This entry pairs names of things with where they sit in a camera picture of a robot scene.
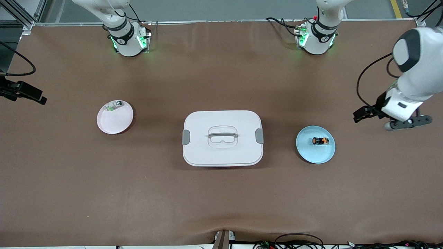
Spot black looped cable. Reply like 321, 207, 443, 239
274, 233, 324, 249

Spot light blue round plate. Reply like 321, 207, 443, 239
296, 125, 336, 164

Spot silver table edge rail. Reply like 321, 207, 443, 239
33, 19, 416, 26

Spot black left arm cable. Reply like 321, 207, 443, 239
356, 52, 404, 108

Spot brown table mat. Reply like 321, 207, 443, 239
0, 21, 443, 247

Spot pink round plate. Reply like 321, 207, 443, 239
97, 100, 134, 135

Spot green white push switch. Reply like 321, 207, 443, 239
105, 100, 124, 112

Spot aluminium frame post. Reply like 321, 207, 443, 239
415, 0, 443, 28
0, 0, 49, 31

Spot cable bundle with connectors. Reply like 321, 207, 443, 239
346, 240, 443, 249

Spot white lidded storage box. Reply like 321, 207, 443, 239
182, 110, 264, 167

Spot metal table clamp bracket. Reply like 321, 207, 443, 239
212, 230, 236, 249

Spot black base power cables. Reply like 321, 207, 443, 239
265, 17, 304, 38

